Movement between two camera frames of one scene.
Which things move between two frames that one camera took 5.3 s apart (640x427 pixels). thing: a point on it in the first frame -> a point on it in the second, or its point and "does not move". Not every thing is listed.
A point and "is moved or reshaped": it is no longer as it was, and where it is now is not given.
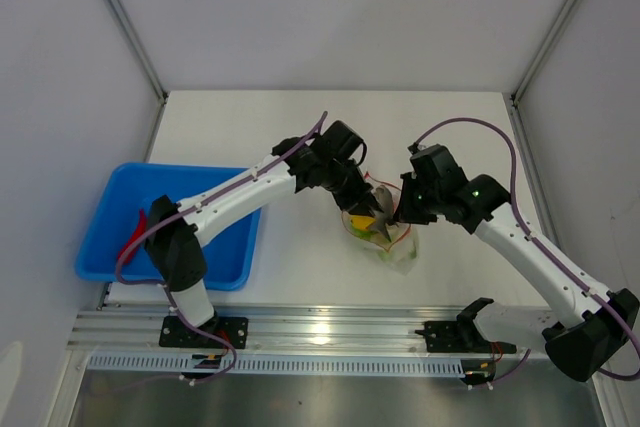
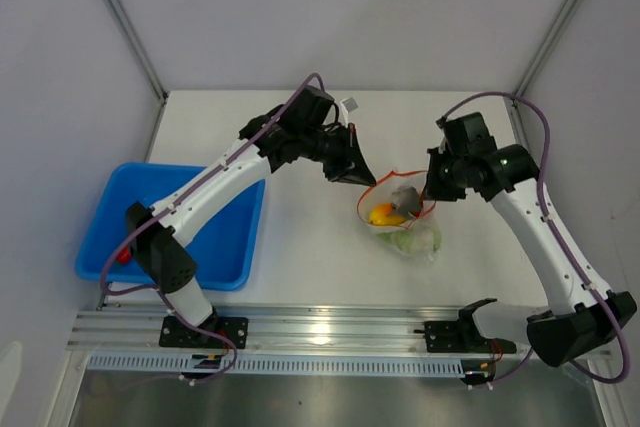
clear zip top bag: (396, 243) is moved or reshaped
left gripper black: (360, 189) -> (357, 174)
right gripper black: (404, 212) -> (433, 190)
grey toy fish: (385, 201) is moved or reshaped
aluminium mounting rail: (271, 329) does not move
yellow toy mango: (361, 222) is moved or reshaped
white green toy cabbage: (402, 254) -> (424, 240)
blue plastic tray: (230, 256) does not move
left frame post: (126, 23) does not move
